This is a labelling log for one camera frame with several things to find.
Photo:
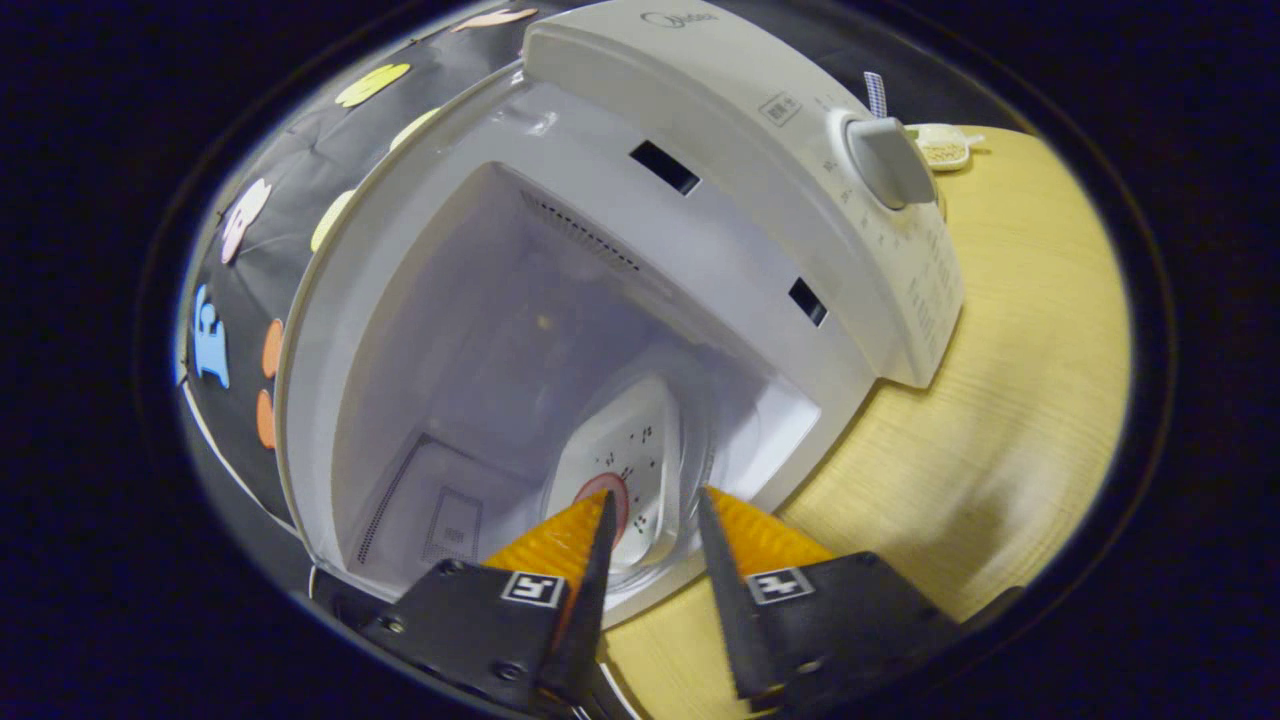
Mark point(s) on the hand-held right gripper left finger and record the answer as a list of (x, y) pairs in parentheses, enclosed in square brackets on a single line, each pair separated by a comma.
[(590, 620)]

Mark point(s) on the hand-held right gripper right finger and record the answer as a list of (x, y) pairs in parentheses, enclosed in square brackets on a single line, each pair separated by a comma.
[(735, 620)]

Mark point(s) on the white square plate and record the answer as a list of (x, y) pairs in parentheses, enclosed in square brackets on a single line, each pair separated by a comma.
[(635, 430)]

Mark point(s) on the white microwave oven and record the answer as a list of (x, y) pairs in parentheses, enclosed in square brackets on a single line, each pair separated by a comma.
[(720, 240)]

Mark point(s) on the pink food slice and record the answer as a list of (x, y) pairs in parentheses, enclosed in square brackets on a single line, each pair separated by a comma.
[(612, 495)]

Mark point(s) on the white divided dish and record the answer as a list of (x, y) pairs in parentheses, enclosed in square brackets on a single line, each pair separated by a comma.
[(942, 150)]

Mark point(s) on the glass microwave turntable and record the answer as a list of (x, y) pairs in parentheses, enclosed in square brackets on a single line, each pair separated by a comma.
[(702, 440)]

